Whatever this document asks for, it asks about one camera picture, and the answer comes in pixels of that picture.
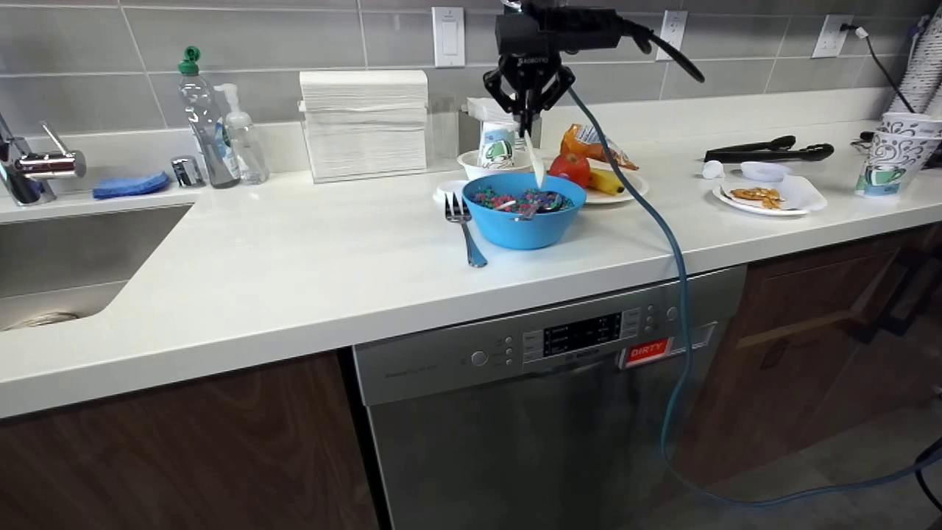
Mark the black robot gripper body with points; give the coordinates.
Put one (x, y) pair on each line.
(528, 39)

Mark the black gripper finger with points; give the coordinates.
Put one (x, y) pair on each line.
(551, 94)
(504, 91)

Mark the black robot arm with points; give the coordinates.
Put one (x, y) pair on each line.
(591, 27)

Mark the small white patterned cup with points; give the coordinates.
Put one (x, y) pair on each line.
(500, 144)

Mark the white saucer under cup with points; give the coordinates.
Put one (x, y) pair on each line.
(476, 166)

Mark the colourful candies in bowl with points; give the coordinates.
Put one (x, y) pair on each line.
(522, 205)

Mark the blue plastic bowl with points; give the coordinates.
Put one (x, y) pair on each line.
(522, 233)

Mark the large patterned paper cup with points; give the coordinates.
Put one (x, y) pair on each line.
(899, 149)

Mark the white tissue box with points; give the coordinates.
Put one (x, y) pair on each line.
(488, 111)

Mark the red tomato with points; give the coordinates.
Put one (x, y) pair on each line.
(573, 170)

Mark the yellow banana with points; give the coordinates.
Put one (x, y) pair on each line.
(607, 185)

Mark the right white outlet plate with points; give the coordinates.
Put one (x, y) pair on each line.
(672, 27)

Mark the white plate with fruit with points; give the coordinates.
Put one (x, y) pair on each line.
(596, 200)

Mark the white paper towel stack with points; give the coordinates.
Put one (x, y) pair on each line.
(364, 126)

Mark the black tongs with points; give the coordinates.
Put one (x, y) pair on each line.
(774, 151)

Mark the white plate with snacks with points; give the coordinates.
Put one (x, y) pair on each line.
(769, 189)

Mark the clear pump soap bottle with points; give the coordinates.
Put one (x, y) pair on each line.
(245, 151)

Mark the clear dish soap bottle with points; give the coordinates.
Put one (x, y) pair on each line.
(205, 119)

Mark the small metal sink stopper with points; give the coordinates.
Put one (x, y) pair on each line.
(186, 173)

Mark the stainless steel dishwasher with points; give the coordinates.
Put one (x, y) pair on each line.
(545, 420)

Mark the blue sponge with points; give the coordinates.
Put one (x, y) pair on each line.
(130, 186)

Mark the chrome kitchen faucet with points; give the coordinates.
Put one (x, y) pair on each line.
(29, 176)

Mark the kitchen sink basin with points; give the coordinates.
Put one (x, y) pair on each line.
(76, 267)

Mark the white light switch plate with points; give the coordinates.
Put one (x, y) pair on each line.
(448, 36)

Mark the blue handled metal fork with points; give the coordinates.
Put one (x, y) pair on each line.
(459, 214)

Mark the far right wall outlet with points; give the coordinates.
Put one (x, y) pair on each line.
(831, 36)

